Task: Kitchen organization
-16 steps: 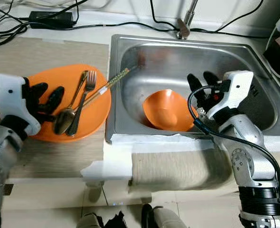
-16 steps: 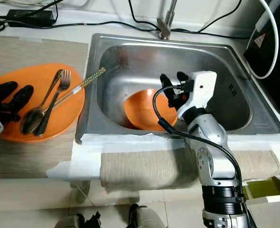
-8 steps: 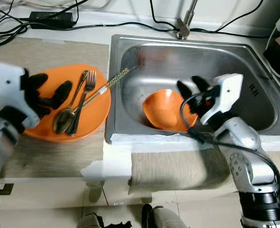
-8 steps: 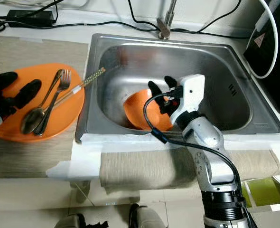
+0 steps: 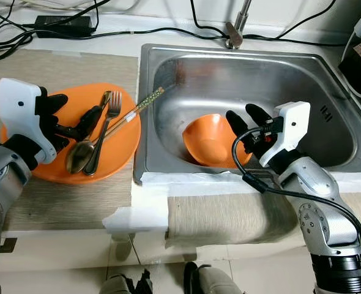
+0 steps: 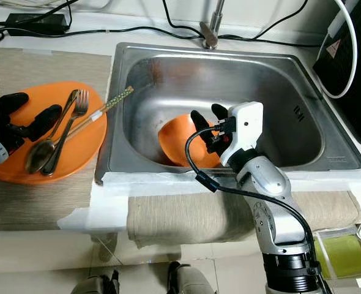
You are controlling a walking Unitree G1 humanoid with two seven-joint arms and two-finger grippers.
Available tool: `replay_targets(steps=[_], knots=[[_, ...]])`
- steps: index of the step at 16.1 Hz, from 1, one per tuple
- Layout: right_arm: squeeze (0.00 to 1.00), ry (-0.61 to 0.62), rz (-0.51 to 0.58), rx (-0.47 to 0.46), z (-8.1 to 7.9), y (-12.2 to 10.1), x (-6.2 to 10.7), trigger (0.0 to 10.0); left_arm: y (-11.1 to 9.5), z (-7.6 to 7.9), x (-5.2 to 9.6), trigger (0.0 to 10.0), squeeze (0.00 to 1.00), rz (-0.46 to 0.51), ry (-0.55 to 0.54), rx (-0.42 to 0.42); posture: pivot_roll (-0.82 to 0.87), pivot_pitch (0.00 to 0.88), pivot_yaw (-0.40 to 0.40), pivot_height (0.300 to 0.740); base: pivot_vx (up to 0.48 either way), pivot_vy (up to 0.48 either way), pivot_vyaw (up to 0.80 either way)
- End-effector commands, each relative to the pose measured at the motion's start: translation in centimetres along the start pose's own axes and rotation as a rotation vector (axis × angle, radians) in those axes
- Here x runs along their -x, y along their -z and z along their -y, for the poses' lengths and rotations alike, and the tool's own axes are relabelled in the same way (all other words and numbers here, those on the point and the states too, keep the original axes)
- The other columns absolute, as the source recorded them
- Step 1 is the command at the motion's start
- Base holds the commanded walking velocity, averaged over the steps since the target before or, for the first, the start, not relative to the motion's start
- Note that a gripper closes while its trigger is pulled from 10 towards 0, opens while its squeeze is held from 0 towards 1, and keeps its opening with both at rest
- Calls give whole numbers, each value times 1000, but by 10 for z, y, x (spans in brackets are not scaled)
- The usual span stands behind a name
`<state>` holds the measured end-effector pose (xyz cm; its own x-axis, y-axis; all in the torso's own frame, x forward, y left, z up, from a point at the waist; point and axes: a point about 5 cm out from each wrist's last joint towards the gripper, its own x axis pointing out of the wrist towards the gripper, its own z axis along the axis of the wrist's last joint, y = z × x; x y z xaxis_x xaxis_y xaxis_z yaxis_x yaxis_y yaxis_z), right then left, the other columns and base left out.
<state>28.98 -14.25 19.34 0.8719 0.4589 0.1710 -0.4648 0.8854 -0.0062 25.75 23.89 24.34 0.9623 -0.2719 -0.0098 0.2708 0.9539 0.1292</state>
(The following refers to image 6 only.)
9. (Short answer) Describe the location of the stainless steel sink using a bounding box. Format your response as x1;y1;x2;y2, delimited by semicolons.
95;42;361;184

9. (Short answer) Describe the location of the patterned chopstick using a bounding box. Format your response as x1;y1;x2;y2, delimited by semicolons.
64;88;135;138
61;86;133;136

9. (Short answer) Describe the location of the orange bowl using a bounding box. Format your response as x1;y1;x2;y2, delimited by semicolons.
157;113;224;170

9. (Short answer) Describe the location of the black power adapter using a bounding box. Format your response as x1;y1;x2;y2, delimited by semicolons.
6;12;71;35

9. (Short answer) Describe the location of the bronze metal spoon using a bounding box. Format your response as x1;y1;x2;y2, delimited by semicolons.
24;90;80;175

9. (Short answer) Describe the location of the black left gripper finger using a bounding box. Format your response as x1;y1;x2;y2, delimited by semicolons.
24;104;64;140
0;92;29;116

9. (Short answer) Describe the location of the robot leg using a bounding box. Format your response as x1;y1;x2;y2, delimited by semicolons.
167;262;218;294
70;273;121;294

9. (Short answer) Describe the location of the metal faucet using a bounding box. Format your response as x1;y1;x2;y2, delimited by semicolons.
200;0;226;50

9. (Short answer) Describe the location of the bronze metal fork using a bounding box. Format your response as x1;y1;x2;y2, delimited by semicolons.
42;91;89;176

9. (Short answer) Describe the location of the robot left leg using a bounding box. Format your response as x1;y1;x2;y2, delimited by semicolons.
70;273;121;294

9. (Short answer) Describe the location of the white appliance cable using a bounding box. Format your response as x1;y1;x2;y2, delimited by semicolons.
318;0;359;100

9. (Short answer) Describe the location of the orange plate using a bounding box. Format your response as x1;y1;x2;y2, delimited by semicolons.
0;81;108;185

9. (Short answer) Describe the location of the black countertop appliance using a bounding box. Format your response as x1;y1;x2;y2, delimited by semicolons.
312;0;361;148

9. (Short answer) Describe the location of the robot right leg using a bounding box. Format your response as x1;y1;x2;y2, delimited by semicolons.
167;262;218;294

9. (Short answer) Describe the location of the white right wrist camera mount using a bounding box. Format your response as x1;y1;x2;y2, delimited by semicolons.
218;101;264;167

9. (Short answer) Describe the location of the beige hanging towel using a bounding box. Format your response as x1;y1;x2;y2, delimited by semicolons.
127;191;361;249

